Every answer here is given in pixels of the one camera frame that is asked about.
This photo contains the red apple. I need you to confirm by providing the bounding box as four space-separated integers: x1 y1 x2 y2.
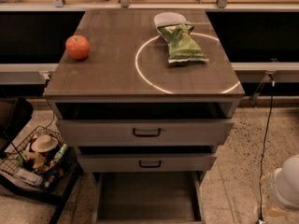
65 35 91 60

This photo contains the green chip bag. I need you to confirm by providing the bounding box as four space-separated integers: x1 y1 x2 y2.
157 22 208 64

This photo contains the grey middle drawer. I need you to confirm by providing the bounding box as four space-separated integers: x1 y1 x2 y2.
78 153 216 173

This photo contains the white bowl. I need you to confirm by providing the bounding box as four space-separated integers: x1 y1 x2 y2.
154 12 187 27

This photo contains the black wire basket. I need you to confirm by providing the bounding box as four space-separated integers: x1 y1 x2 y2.
0 127 77 191

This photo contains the grey drawer cabinet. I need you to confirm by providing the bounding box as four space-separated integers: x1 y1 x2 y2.
43 8 246 224

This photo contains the white packet in basket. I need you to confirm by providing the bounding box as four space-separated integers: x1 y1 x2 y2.
13 167 43 187

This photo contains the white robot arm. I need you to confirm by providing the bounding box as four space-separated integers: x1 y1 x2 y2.
262 155 299 217

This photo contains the green bottle in basket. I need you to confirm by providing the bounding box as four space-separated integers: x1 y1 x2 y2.
53 144 67 163

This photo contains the black floor cable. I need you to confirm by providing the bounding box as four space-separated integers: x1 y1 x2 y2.
257 75 275 222

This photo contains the grey bottom drawer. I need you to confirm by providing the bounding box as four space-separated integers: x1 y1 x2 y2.
93 172 206 224

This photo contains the grey top drawer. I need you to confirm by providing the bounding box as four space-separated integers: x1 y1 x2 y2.
56 119 234 147

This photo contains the grey drawer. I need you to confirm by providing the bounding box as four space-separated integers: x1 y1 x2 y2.
56 119 234 147
93 172 206 224
78 153 216 173

